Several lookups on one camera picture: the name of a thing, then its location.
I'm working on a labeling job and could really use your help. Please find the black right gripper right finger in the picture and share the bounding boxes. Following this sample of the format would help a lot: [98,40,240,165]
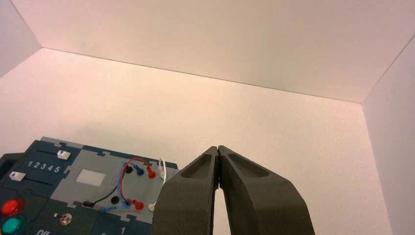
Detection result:
[218,145,316,235]

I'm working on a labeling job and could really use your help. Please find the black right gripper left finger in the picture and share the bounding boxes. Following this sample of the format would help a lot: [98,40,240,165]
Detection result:
[151,145,220,235]

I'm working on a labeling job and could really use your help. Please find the white rectangular display window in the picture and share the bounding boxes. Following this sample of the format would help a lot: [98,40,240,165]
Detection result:
[75,168,106,188]

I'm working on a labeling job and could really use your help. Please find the teal and grey control box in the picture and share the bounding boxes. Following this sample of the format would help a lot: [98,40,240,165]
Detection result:
[0,136,180,235]

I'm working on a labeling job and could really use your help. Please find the red round push button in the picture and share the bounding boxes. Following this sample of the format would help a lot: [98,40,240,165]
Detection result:
[0,198,25,217]

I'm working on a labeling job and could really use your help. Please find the green round push button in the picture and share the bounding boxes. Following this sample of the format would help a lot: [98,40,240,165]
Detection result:
[0,215,26,235]

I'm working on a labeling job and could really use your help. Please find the white patch cable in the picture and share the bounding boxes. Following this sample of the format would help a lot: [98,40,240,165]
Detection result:
[148,157,167,213]

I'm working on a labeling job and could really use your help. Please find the red patch cable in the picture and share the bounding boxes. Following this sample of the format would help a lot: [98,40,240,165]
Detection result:
[117,158,157,212]

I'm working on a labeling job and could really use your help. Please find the blue patch cable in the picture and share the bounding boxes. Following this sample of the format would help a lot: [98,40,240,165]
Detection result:
[98,161,145,214]

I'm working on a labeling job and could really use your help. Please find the black patch cable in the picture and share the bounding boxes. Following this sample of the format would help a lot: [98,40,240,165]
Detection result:
[82,164,134,209]

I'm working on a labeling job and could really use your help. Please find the metal toggle switch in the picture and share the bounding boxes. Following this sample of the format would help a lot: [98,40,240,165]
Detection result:
[53,212,72,226]

